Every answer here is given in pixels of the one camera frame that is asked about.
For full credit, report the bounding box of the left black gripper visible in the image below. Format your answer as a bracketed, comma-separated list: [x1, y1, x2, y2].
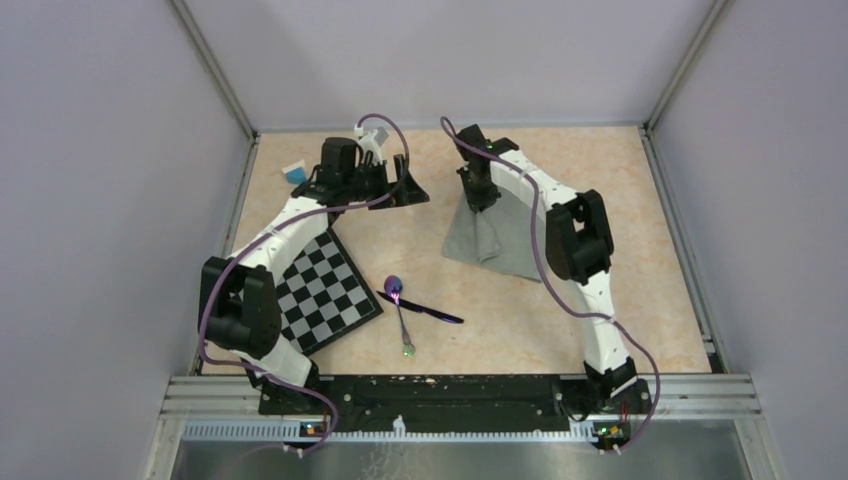
[342, 154, 428, 210]

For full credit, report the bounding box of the grey cloth napkin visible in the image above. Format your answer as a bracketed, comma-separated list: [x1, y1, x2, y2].
[441, 189, 541, 283]

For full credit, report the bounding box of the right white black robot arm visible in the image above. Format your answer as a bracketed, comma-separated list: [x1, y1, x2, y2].
[444, 124, 637, 412]

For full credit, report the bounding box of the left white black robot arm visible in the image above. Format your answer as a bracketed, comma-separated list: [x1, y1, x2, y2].
[198, 137, 411, 414]

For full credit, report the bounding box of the iridescent purple spoon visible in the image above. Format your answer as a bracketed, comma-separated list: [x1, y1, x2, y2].
[383, 275, 416, 358]

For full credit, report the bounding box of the blue white wedge block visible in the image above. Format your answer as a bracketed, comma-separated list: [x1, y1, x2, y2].
[281, 160, 309, 186]

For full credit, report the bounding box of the iridescent purple knife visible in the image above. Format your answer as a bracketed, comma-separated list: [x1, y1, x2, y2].
[377, 291, 465, 324]

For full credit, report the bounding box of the black grey checkerboard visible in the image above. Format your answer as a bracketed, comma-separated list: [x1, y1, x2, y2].
[276, 229, 384, 356]

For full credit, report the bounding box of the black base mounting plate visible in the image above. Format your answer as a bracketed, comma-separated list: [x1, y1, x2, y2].
[249, 374, 652, 435]

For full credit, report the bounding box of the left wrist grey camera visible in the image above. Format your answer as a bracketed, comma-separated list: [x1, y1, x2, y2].
[354, 126, 389, 152]

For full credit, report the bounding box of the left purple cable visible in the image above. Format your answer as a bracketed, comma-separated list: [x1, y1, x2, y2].
[197, 112, 412, 465]

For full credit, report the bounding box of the left aluminium corner post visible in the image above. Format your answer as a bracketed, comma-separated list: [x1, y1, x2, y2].
[166, 0, 257, 141]

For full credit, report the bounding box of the aluminium corner post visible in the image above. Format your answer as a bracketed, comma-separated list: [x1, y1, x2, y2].
[643, 0, 734, 136]
[166, 0, 257, 141]

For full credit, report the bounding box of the right aluminium corner post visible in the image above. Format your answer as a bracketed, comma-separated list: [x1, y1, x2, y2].
[643, 0, 734, 136]

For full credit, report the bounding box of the aluminium front frame rail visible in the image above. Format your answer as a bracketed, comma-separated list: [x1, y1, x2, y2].
[160, 374, 762, 444]

